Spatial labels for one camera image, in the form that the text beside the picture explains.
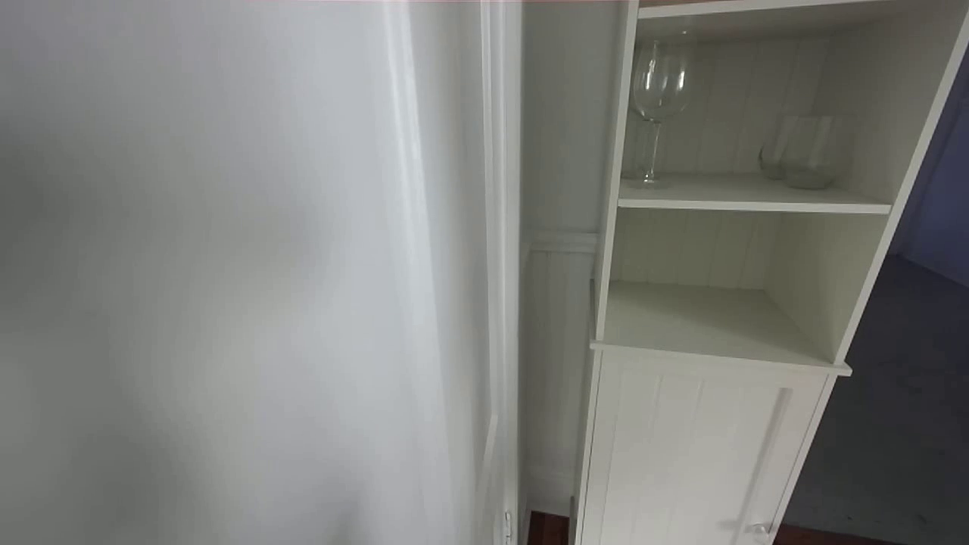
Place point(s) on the white cabinet door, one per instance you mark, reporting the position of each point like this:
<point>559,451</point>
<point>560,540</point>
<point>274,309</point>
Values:
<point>685,451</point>

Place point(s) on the clear wine glass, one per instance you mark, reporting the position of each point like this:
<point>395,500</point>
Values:
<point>662,87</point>

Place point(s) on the white shelf cabinet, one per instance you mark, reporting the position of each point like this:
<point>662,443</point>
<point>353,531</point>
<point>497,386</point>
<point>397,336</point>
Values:
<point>723,263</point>

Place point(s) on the clear stemless glass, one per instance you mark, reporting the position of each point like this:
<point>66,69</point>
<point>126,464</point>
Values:
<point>804,152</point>

